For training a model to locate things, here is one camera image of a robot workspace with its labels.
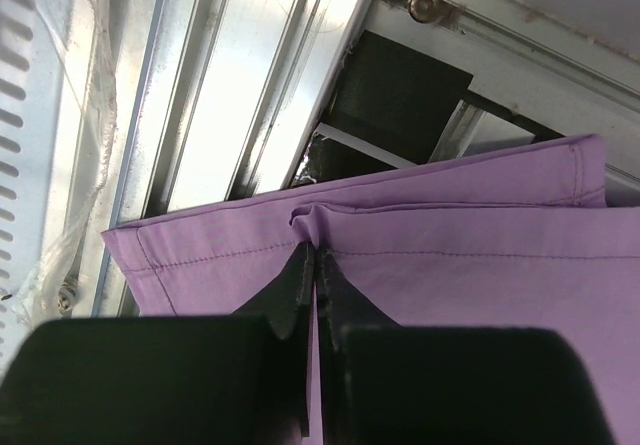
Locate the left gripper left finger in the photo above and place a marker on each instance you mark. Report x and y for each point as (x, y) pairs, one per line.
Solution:
(222, 379)

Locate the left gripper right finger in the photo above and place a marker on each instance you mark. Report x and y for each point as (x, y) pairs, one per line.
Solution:
(384, 383)

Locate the purple trousers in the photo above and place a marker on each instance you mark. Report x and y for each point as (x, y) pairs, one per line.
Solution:
(520, 236)

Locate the aluminium frame rail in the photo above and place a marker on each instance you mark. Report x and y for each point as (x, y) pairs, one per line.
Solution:
(272, 95)

